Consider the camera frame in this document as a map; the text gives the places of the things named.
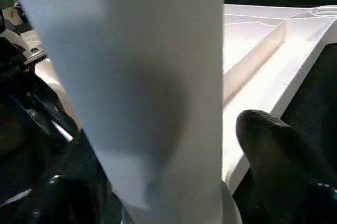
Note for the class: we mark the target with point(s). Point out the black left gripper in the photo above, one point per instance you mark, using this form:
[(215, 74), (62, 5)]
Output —
[(21, 92)]

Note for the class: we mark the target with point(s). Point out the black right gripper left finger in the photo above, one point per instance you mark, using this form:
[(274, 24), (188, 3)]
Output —
[(68, 192)]

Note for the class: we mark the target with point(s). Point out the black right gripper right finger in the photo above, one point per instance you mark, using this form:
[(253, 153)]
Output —
[(284, 166)]

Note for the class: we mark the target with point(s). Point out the white plastic table top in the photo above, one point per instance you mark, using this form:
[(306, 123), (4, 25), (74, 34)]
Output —
[(263, 77)]

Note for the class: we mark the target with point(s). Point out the white plastic table leg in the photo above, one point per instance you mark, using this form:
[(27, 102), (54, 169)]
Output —
[(131, 77)]

